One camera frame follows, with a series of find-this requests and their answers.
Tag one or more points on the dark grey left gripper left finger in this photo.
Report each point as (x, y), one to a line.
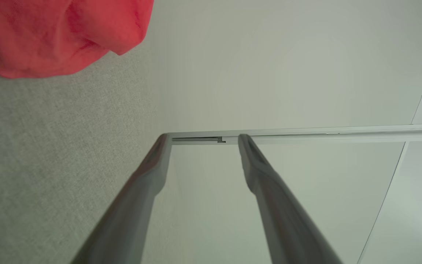
(134, 212)

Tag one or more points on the grey metal partition post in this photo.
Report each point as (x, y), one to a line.
(324, 134)

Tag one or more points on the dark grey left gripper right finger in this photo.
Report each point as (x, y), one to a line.
(284, 220)

